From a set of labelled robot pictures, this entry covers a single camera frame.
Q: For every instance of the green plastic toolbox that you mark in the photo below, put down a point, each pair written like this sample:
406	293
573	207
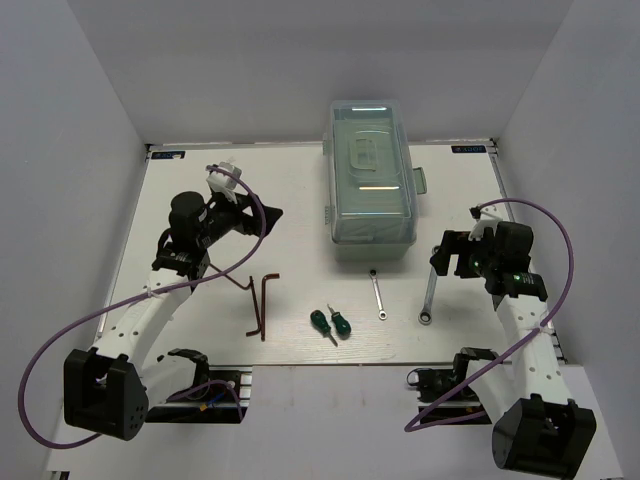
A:
372	250

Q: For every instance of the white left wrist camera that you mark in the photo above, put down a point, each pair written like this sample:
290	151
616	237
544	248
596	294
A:
222	179

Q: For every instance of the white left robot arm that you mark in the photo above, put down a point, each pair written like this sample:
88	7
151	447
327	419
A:
109	389

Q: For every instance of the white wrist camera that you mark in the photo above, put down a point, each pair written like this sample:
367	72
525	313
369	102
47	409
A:
487	217
222	179

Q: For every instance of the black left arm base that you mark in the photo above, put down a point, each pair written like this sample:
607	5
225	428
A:
210	395

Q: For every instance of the small silver ratchet wrench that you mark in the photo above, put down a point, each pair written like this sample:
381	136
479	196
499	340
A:
382	315

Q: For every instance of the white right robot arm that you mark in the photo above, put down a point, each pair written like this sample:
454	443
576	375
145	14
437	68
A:
538	428

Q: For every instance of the thin brown hex key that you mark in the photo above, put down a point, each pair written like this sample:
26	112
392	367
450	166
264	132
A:
258	329

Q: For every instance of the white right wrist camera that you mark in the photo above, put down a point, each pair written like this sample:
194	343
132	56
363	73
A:
487	217

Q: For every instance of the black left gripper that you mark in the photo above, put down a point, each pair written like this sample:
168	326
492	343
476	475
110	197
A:
246	223

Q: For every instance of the large silver ratchet wrench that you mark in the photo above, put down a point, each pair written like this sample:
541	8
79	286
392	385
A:
425	315

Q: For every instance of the green stubby phillips screwdriver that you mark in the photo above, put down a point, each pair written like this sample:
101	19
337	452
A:
320	323

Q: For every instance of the large brown hex key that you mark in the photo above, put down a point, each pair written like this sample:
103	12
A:
263	302

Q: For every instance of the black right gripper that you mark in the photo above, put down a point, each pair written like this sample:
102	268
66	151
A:
458	243

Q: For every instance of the small dark hex key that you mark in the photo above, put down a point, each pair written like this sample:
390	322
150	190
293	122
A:
246	287

